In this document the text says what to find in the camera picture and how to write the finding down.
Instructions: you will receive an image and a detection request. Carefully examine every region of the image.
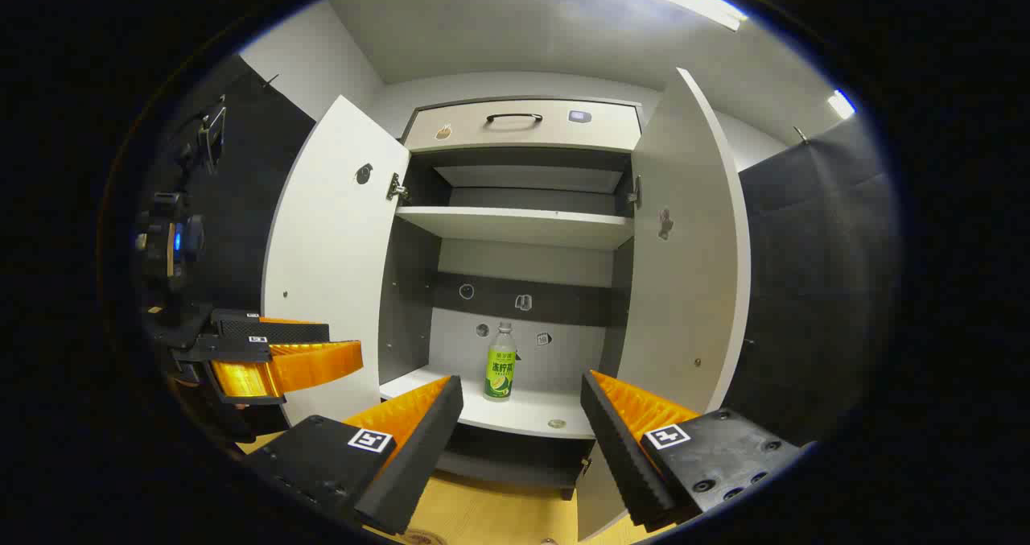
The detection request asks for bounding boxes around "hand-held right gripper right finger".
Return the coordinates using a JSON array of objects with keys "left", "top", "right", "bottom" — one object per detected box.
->
[{"left": 579, "top": 370, "right": 805, "bottom": 534}]

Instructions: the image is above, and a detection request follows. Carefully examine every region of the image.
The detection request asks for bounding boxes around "white cabinet shelf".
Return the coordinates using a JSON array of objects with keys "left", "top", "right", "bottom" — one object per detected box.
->
[{"left": 394, "top": 205, "right": 635, "bottom": 250}]

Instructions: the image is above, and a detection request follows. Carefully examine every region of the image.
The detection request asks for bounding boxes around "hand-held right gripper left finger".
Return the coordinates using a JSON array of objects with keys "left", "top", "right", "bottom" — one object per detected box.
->
[{"left": 241, "top": 374, "right": 465, "bottom": 536}]

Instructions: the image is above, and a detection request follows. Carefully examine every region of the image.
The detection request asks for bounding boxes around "grey white cabinet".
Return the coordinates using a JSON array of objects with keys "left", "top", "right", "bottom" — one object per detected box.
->
[{"left": 377, "top": 94, "right": 645, "bottom": 502}]

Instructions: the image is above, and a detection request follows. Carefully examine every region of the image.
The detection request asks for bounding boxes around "clear bottle with green label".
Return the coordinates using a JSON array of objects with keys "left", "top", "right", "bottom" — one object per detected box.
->
[{"left": 484, "top": 321, "right": 517, "bottom": 402}]

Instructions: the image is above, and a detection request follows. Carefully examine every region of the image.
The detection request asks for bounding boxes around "white cabinet door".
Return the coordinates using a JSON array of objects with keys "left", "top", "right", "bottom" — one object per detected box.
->
[
  {"left": 575, "top": 66, "right": 753, "bottom": 542},
  {"left": 262, "top": 94, "right": 413, "bottom": 425}
]

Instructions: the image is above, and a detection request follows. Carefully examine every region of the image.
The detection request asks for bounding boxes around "beige cabinet drawer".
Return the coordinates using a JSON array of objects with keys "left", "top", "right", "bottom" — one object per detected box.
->
[{"left": 402, "top": 98, "right": 643, "bottom": 153}]

